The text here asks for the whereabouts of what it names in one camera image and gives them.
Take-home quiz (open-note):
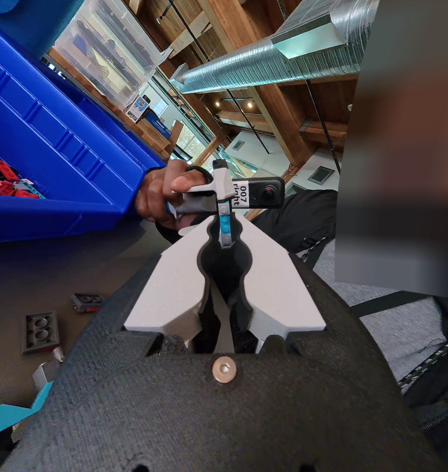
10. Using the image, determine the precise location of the grey desk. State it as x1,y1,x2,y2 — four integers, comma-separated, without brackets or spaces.
0,218,224,417

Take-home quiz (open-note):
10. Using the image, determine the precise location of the black shoulder strap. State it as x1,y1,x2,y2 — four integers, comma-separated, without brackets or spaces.
351,289,436,319

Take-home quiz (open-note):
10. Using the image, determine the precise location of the blue cardboard box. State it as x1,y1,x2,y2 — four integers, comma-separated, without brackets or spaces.
145,111,173,139

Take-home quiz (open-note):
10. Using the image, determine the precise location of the person's right forearm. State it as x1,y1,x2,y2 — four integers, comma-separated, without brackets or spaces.
156,190,339,259

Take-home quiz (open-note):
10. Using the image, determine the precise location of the pile of mixed toy bricks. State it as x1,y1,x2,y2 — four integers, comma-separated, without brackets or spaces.
0,149,45,200

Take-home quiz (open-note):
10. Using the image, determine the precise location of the dark grey toy brick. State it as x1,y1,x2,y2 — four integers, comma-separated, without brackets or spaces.
22,311,61,355

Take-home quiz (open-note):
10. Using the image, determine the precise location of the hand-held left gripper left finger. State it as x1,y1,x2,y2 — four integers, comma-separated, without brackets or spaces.
124,215,221,354

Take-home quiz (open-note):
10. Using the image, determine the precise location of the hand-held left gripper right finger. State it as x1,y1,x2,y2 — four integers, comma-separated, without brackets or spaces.
229,215,326,354

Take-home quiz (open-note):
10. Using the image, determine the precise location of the brown cardboard box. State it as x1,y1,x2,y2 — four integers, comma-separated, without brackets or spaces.
135,120,184,157

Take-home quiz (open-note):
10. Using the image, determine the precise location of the small picture card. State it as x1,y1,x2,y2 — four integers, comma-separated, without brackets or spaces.
128,97,149,122

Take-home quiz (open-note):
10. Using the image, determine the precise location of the teal and black brick assembly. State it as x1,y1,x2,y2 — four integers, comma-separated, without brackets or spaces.
0,347,66,439

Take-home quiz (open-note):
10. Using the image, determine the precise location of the black patterned cord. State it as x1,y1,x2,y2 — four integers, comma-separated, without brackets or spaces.
303,236,448,393

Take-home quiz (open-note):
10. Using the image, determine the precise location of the grey sweatshirt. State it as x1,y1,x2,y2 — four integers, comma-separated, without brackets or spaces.
312,240,448,384

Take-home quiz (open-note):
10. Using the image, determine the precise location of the clear plastic drawer stack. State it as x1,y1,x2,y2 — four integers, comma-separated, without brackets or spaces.
52,0,173,107

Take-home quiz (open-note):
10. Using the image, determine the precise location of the silver ventilation duct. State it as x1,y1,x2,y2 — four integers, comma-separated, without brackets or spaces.
169,0,381,94

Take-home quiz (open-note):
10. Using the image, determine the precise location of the person's right hand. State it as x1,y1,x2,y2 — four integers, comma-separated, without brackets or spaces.
135,159,214,231

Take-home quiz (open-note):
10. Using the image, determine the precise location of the blue plastic bin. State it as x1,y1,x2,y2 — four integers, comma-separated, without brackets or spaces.
0,22,165,246
40,63,168,168

